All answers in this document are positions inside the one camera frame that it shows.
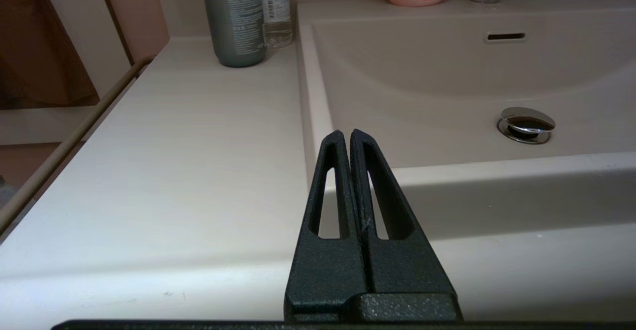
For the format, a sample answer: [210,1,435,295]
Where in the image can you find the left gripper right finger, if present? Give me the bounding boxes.
[350,129,457,296]

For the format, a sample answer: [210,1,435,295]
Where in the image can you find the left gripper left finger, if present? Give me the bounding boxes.
[284,130,371,323]

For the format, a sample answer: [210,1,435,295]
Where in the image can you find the white ceramic sink basin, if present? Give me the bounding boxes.
[297,0,636,241]

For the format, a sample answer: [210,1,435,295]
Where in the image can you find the chrome drain stopper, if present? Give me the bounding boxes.
[497,107,556,145]

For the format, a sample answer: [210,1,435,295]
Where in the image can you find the clear empty plastic bottle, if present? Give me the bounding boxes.
[259,0,294,48]

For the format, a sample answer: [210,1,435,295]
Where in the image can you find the grey pump dispenser bottle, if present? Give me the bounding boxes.
[199,0,268,68]

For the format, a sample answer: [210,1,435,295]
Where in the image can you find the brown slipper holder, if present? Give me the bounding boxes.
[0,0,100,109]

